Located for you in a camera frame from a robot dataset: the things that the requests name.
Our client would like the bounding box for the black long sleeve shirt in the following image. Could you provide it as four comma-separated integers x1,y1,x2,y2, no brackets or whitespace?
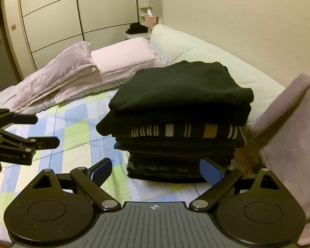
96,61,254,136

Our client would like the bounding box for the stack of folded dark clothes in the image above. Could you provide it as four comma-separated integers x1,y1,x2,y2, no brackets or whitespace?
113,123,246,183

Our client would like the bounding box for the white striped pillow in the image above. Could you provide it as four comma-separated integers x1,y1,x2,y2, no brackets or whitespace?
0,77,131,114

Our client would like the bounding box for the wooden door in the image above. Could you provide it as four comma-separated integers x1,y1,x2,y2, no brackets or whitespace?
0,0,23,91

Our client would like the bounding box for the checkered bed sheet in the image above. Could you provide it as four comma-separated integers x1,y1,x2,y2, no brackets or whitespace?
0,91,209,243

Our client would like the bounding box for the pink towel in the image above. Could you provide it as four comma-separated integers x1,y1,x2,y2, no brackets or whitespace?
247,73,310,246

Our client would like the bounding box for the pink folded duvet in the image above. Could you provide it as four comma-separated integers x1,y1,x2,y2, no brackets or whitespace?
8,37,168,111

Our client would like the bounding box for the white wardrobe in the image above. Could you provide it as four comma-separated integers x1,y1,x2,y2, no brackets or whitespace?
17,0,138,70

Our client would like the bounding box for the white upholstered headboard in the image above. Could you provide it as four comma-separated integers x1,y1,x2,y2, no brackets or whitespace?
150,24,284,126

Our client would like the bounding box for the pink tissue box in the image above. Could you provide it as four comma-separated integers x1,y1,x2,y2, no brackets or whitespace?
144,16,158,28

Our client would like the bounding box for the white bedside shelf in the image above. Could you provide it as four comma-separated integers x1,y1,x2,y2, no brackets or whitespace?
124,0,152,39

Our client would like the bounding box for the oval wall mirror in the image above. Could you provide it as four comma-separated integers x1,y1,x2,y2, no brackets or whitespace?
148,0,162,17

